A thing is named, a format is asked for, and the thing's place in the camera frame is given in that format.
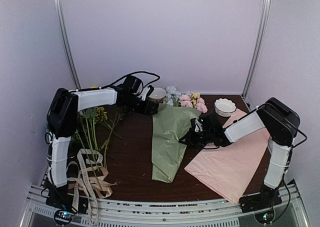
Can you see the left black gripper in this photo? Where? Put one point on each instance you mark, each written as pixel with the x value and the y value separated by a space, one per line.
pixel 147 109

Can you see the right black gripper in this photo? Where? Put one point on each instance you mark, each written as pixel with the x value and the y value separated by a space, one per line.
pixel 189 139

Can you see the green wrapping paper sheet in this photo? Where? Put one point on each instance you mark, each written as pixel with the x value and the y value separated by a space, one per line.
pixel 169 125

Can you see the blue fake flower stem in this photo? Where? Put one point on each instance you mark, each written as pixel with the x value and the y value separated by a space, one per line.
pixel 172 96

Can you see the pink carnation fake flower stem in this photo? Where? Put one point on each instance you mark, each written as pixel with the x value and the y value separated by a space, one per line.
pixel 184 101

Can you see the yellow fake flower stem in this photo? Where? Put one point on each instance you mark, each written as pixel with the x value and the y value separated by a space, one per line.
pixel 194 98

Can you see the beige printed ribbon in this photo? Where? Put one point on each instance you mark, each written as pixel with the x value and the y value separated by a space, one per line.
pixel 90 179

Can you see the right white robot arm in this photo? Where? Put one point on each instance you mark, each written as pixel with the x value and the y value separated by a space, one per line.
pixel 279 120

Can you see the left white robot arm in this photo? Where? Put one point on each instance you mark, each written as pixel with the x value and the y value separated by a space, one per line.
pixel 69 107

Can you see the bunch of fake flowers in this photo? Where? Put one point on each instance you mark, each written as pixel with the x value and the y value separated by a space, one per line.
pixel 87 120

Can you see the white patterned ceramic bowl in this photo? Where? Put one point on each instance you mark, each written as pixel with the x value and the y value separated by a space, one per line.
pixel 158 95

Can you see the white scalloped dish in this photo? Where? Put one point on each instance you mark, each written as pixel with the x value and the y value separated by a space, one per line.
pixel 224 107

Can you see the pink wrapping paper sheet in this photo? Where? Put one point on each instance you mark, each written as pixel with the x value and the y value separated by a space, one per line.
pixel 229 170

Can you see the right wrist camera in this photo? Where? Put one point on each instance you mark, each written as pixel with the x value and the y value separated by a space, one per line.
pixel 196 125

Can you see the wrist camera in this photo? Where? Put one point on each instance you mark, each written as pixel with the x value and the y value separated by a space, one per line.
pixel 196 125
pixel 146 92

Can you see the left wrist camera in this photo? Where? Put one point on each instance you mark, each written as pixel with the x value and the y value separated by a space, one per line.
pixel 146 92

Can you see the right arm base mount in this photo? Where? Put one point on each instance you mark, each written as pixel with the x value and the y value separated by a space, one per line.
pixel 262 208

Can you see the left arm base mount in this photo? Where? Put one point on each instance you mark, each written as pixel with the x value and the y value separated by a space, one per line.
pixel 65 213

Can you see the left aluminium frame post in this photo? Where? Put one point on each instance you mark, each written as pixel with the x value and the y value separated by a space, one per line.
pixel 66 43

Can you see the aluminium frame post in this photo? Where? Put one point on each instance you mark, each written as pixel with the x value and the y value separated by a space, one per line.
pixel 264 17
pixel 66 43

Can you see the right aluminium frame post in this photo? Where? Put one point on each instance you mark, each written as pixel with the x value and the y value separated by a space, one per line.
pixel 264 17

